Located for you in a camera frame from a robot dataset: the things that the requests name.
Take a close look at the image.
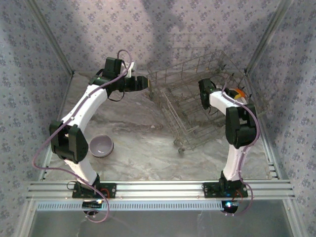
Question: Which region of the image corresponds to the control board with LED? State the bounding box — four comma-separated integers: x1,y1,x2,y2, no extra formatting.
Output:
82,199,103,209
221,200,239,213

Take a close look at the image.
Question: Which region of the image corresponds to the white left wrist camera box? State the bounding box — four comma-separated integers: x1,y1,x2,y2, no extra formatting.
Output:
122,61,137,77

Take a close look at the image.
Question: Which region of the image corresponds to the aluminium corner post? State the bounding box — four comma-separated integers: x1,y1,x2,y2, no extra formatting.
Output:
24,0,76,77
244,0,296,75

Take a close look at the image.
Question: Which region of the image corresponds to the grey wire dish rack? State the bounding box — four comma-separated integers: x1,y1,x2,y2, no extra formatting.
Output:
146,46,272,154

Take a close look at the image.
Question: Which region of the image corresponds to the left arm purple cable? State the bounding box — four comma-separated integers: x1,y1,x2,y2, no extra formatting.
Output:
33,49,135,223

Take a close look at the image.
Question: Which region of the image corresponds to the white slotted cable duct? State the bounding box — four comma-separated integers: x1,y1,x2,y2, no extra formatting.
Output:
36,200,227,212

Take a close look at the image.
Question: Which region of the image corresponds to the aluminium frame leg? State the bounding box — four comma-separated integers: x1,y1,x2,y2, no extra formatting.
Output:
14,199,38,237
282,199,308,237

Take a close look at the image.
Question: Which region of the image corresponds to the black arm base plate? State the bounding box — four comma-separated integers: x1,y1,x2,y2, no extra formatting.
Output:
202,182,248,198
72,182,117,199

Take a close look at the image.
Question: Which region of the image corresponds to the aluminium table side rail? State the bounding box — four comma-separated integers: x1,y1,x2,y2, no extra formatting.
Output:
38,73,76,182
243,71,282,180

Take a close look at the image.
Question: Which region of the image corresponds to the lavender bowl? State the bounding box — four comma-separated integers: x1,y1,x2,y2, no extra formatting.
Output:
89,134,115,158

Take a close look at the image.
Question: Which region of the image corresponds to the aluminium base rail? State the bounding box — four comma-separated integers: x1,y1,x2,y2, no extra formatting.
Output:
26,180,296,201

